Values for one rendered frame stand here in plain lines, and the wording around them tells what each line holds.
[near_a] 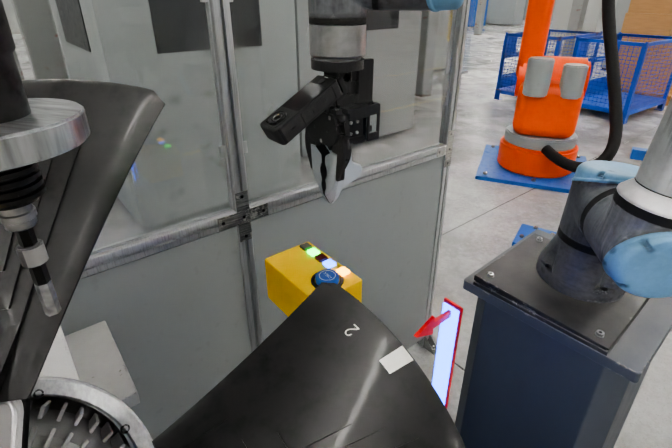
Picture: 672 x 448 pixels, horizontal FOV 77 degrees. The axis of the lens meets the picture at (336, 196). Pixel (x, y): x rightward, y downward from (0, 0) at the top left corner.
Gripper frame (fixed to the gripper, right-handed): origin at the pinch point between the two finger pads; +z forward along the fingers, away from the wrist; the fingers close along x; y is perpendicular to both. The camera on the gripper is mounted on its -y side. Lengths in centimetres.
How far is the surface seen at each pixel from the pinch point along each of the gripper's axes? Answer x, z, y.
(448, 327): -25.1, 6.9, -1.7
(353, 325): -21.4, 2.7, -13.1
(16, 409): -20.8, -5.5, -39.4
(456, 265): 76, 123, 158
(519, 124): 134, 75, 313
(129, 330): 45, 45, -25
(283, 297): 6.3, 20.7, -5.0
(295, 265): 7.0, 15.7, -1.8
